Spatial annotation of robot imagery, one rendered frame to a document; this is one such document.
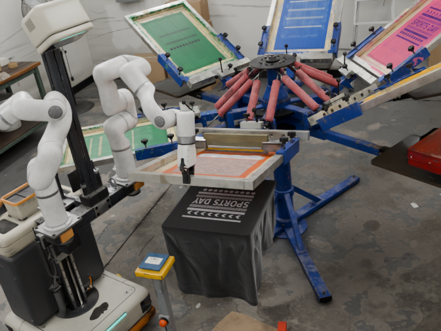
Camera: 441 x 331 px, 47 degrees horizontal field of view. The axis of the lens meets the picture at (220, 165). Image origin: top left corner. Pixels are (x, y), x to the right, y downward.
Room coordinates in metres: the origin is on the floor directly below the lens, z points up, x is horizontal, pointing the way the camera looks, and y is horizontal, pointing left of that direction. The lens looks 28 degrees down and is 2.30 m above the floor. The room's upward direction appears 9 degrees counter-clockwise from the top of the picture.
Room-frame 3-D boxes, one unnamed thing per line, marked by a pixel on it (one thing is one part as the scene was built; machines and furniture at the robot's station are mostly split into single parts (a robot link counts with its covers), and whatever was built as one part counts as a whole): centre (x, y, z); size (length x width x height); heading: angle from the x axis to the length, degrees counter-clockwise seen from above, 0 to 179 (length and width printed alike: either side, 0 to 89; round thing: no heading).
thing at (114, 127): (2.23, 0.45, 1.37); 0.13 x 0.10 x 0.16; 139
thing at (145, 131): (3.07, 0.47, 1.05); 1.08 x 0.61 x 0.23; 96
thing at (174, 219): (2.14, 0.02, 0.95); 0.48 x 0.44 x 0.01; 156
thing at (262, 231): (2.06, -0.17, 0.74); 0.46 x 0.04 x 0.42; 156
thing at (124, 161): (2.23, 0.47, 1.21); 0.16 x 0.13 x 0.15; 51
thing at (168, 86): (3.71, -0.04, 0.91); 1.34 x 0.40 x 0.08; 36
